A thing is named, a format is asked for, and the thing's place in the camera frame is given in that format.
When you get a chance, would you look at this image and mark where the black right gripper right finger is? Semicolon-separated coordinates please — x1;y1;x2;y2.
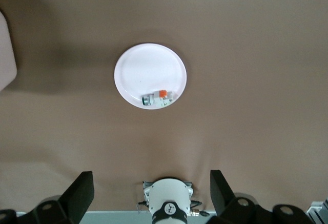
210;169;312;224

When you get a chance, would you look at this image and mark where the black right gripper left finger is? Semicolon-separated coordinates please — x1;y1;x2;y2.
0;171;94;224

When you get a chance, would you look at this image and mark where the white lidded storage box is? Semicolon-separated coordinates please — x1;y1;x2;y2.
0;10;18;91

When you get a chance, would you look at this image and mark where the pink round plate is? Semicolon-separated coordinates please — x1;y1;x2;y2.
113;42;188;111

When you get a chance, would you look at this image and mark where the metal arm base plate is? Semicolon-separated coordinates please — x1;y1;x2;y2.
142;179;195;211

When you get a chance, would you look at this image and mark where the aluminium frame profile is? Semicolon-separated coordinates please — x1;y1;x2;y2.
306;200;328;218

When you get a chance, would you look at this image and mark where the white and green switch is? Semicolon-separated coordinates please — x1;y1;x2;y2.
141;89;178;108

